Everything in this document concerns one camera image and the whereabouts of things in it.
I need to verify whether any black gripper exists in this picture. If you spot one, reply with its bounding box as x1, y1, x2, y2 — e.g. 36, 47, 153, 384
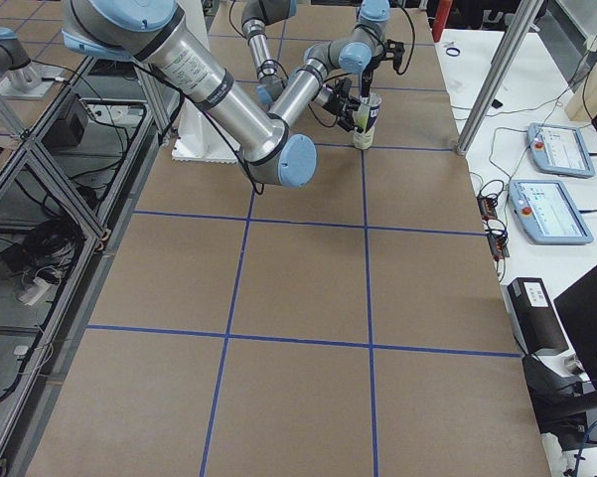
320, 80, 362, 132
360, 54, 383, 98

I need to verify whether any clear tennis ball can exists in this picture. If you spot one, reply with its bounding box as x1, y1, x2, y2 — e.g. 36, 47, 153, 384
353, 92, 381, 150

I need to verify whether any yellow tennis ball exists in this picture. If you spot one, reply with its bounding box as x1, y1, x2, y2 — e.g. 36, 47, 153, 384
357, 111, 369, 130

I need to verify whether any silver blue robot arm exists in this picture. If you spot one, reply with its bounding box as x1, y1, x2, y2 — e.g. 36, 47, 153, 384
240, 1, 374, 131
63, 1, 390, 188

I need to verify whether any red cylinder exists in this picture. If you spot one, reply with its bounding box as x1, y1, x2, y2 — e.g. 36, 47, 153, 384
431, 0, 453, 43

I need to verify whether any far blue teach pendant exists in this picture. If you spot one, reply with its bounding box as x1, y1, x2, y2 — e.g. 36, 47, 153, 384
527, 123, 595, 179

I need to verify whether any blue teach pendant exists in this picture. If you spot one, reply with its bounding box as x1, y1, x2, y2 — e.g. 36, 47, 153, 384
508, 180, 594, 245
527, 123, 595, 179

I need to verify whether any brown paper table cover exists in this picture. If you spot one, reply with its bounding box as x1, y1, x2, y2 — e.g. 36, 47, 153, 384
27, 11, 549, 476

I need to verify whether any near blue teach pendant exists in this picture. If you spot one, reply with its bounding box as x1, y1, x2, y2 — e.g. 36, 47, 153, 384
508, 180, 594, 245

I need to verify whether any black computer monitor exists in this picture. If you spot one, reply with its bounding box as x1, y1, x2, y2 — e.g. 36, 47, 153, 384
554, 265, 597, 383

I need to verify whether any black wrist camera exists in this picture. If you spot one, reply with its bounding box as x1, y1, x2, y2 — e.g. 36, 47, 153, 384
381, 39, 405, 76

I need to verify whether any black camera cable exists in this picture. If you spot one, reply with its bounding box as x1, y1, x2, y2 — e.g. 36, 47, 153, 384
376, 0, 418, 76

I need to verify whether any white pedestal column base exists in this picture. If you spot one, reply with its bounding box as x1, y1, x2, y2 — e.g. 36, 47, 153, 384
172, 0, 238, 164

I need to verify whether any aluminium frame post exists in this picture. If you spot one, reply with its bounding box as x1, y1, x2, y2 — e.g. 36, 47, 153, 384
455, 0, 543, 156

